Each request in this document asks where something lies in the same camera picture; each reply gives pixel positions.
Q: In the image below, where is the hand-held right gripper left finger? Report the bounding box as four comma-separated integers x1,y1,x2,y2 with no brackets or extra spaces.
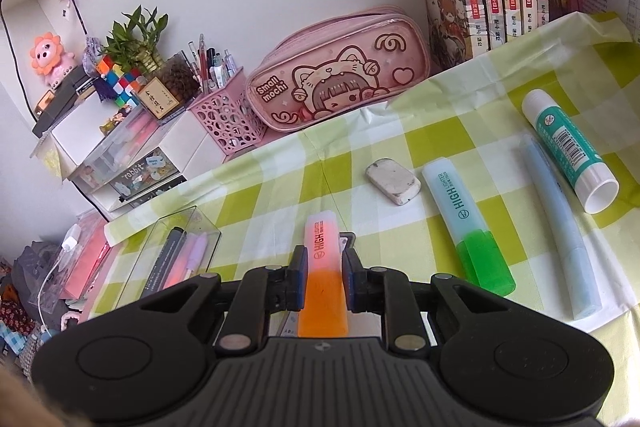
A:
132,245,308,353

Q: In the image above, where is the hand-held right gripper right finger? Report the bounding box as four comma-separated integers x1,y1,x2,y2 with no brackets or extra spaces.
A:
341,232,516,355

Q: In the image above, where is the orange highlighter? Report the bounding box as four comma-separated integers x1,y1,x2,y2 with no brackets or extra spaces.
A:
298,210,350,339

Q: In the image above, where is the slim purple pen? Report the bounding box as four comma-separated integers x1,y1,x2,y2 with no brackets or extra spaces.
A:
190,232,208,275

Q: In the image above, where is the white eraser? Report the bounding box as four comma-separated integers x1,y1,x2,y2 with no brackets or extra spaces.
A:
365,158,422,206
62,224,83,253

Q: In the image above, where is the pink pen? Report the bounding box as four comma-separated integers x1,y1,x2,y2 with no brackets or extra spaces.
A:
162,232,198,290

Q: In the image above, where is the green highlighter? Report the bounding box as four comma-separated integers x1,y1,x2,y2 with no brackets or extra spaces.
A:
421,158,517,298

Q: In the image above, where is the black marker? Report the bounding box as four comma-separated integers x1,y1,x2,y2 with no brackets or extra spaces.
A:
140,227,187,300

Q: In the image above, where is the clear plastic box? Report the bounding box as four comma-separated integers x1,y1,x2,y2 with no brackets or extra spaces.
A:
117,206,222,308

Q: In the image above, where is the light blue pen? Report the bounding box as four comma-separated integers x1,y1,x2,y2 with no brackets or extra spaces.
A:
517,133,603,320

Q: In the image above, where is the green white glue stick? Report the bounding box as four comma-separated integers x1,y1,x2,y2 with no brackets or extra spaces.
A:
521,88,620,214

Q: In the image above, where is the person's right forearm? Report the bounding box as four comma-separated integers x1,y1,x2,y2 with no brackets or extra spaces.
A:
0,364,68,427

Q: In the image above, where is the green checkered tablecloth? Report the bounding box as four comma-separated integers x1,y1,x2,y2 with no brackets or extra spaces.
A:
80,10,640,408

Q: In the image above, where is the white drawer organizer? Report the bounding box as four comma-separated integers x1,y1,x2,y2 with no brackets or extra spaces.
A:
75,110,236,213

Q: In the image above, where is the pink mesh pen cup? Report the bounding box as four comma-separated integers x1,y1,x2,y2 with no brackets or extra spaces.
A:
187,80,268,156

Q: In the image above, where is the pink cartoon pencil case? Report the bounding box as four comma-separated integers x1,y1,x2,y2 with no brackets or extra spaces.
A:
246,6,433,131

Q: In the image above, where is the pink flat box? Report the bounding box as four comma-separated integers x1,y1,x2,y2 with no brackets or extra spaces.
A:
62,210,126,308

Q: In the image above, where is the clear lidded storage box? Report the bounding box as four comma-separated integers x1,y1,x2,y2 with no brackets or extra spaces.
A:
107,111,165,158
67,147,121,194

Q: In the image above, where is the glass vase with label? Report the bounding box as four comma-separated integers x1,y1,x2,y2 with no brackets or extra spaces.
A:
136,51,203,124

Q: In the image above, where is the bunch of assorted pens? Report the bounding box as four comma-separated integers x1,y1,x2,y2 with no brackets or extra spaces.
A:
187,33,241,95

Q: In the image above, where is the small golden figurine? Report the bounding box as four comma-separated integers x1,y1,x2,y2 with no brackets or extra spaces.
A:
100,104,133,135

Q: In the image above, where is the colourful puzzle cube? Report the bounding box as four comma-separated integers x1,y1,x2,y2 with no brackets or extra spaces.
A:
102,67,146,108
96,56,125,81

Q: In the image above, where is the grey cloth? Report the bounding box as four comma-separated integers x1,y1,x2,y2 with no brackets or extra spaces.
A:
12,242,62,303

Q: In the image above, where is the white box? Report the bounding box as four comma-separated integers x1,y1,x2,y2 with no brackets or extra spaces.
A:
50,100,131,153

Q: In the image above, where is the black flat box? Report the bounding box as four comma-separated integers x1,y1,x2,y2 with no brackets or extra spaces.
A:
31,67,101,139

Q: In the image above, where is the green bamboo plant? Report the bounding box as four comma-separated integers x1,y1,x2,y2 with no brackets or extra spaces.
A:
102,4,171,73

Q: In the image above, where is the purple hanging sachet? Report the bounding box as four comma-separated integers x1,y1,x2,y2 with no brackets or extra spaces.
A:
60,0,106,75

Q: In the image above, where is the orange pink lion toy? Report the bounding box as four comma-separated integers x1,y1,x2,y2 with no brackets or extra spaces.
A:
27,32,76,85

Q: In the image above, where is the white charger cable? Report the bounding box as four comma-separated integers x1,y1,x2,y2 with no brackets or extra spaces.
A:
36,247,73,338

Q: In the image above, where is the black cable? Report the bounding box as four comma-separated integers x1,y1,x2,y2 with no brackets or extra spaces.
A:
0,0,41,118

